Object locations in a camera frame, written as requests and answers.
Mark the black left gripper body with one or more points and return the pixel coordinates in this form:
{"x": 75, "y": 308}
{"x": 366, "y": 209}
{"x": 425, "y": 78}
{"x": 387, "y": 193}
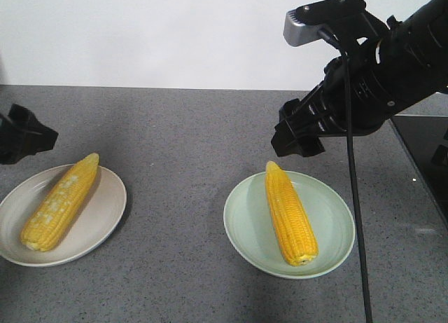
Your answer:
{"x": 22, "y": 134}

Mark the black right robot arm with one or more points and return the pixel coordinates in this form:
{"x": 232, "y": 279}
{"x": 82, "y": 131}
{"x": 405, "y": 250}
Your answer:
{"x": 383, "y": 68}

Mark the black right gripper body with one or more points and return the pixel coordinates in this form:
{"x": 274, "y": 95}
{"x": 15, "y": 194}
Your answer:
{"x": 304, "y": 122}

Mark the corn cob pale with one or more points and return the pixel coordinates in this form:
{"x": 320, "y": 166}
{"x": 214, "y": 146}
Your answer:
{"x": 50, "y": 222}

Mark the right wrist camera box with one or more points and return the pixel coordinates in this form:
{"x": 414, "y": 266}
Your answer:
{"x": 303, "y": 24}

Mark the black gas stove top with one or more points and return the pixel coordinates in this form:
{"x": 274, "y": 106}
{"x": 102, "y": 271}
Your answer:
{"x": 425, "y": 140}

